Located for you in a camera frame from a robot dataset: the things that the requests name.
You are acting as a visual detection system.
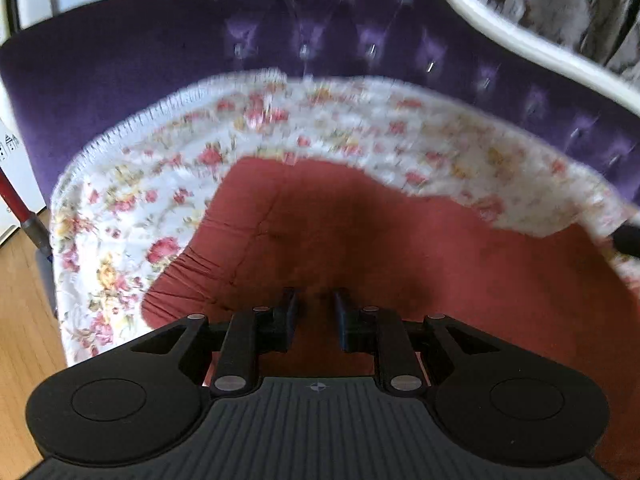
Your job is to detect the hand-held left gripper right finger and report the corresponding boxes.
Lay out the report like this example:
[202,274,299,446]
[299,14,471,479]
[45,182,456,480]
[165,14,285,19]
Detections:
[333,288,507,397]

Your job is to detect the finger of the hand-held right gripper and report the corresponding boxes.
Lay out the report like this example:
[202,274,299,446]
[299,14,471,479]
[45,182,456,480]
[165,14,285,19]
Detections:
[612,224,640,262]

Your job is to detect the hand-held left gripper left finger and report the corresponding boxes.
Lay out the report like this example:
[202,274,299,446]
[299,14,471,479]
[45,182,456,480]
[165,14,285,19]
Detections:
[130,287,301,397]

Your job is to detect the red pants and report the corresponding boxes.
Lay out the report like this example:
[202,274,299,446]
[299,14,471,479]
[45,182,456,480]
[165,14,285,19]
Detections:
[141,156,640,480]

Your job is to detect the floral white blanket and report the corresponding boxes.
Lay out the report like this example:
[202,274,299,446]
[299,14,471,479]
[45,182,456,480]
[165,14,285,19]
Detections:
[50,72,640,367]

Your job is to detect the purple tufted sofa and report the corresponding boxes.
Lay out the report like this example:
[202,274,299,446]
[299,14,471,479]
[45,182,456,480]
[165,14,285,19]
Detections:
[0,0,640,221]

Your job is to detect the white cardboard box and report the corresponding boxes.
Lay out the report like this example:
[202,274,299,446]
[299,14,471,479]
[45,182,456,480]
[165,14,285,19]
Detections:
[0,119,27,243]

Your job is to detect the red and grey broom handle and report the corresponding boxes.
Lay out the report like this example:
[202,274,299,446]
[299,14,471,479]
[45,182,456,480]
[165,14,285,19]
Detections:
[0,166,49,262]

